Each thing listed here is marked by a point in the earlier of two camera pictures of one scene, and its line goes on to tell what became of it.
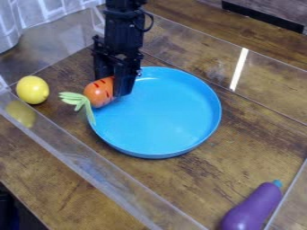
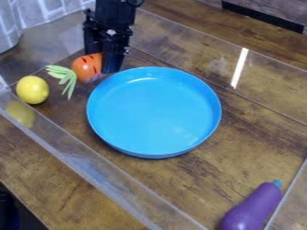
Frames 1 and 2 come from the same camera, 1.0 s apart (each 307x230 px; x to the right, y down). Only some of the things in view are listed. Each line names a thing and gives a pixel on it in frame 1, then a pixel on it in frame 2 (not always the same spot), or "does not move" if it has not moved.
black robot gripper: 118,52 to 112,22
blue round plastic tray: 168,116 does not move
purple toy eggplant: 252,214 does not move
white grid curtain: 23,13 does not move
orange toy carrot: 98,95 to 86,69
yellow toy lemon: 32,89 does not move
